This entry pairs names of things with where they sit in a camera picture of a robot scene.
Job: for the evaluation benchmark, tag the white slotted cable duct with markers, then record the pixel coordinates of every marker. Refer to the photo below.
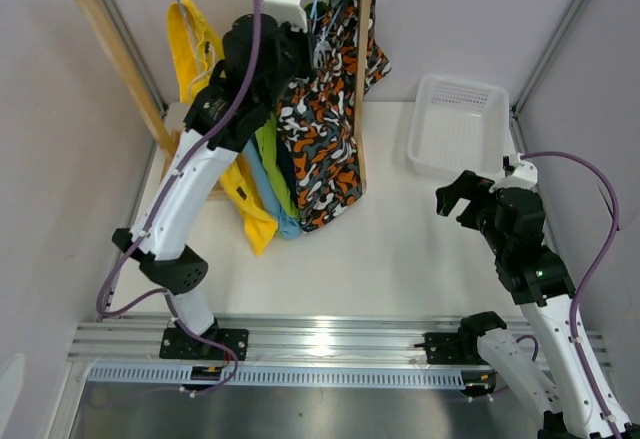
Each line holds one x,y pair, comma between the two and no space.
280,376

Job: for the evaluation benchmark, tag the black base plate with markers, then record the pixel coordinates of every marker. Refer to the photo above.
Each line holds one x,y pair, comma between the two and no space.
200,344
446,348

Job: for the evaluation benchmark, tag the orange camouflage shorts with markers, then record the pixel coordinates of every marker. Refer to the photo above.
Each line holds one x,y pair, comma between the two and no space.
315,120

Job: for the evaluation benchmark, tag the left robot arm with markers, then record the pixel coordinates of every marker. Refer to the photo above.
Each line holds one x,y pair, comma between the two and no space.
261,57

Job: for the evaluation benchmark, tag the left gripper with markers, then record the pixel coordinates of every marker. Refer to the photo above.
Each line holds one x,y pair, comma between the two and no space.
304,41

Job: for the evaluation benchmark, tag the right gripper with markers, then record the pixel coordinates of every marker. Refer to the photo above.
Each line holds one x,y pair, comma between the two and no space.
463,187

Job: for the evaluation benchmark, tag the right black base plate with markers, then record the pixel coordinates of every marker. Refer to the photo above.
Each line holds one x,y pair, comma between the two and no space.
446,348

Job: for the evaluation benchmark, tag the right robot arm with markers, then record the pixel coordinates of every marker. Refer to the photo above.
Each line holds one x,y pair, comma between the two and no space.
572,398

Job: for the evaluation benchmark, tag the navy blue shorts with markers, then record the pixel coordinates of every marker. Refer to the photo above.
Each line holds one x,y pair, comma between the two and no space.
286,166

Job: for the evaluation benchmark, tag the light blue shorts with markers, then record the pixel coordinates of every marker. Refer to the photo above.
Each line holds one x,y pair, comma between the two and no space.
275,198

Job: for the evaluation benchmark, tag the yellow shorts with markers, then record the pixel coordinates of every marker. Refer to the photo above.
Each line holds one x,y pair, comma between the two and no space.
259,227

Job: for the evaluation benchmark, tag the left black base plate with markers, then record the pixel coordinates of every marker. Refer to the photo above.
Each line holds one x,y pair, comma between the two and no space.
200,344

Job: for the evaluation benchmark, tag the lime green shorts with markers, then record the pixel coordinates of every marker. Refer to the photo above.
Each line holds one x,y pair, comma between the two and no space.
271,150

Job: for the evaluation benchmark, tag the white plastic basket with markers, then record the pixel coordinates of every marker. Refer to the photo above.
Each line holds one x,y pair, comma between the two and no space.
458,125

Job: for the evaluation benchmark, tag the aluminium mounting rail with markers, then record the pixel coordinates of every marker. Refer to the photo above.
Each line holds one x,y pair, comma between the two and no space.
268,340

